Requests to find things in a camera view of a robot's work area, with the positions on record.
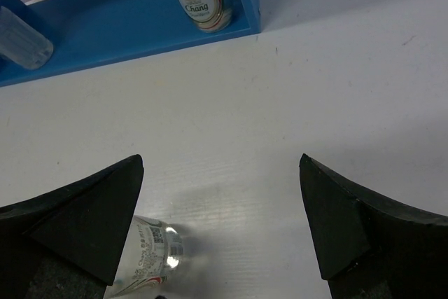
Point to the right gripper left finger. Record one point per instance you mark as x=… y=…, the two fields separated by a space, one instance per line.
x=67 y=243

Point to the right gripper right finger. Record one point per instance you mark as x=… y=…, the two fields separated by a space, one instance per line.
x=368 y=245

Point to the Pocari Sweat bottle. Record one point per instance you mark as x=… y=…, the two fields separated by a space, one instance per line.
x=21 y=43

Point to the blue and yellow wooden shelf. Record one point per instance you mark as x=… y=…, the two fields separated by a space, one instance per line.
x=93 y=33

